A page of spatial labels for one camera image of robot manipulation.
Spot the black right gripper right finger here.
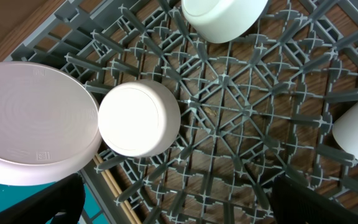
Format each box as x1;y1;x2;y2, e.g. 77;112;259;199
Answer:
270;176;358;224

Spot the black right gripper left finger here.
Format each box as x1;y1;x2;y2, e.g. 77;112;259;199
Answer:
0;173;85;224

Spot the wooden chopstick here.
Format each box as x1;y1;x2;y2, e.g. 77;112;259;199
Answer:
95;161;142;224
93;154;140;224

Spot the pink plate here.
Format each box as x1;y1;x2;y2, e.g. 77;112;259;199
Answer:
0;62;102;186

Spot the white bowl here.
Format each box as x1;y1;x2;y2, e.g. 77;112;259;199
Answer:
181;0;269;44

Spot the teal plastic tray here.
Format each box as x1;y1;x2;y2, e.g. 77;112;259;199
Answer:
0;183;109;224

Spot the grey dish rack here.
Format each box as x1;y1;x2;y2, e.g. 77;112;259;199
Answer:
8;1;358;223

